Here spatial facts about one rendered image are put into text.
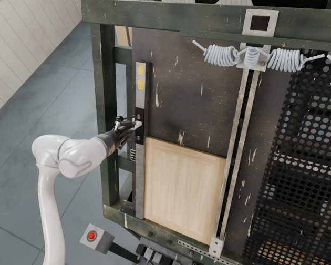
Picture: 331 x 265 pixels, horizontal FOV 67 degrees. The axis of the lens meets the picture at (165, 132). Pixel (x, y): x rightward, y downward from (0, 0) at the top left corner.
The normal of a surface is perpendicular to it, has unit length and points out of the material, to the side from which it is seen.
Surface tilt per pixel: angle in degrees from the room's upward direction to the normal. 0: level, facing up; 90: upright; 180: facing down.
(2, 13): 90
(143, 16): 58
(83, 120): 0
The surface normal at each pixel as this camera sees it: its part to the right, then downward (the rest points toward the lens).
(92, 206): -0.19, -0.56
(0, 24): 0.90, 0.23
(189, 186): -0.44, 0.37
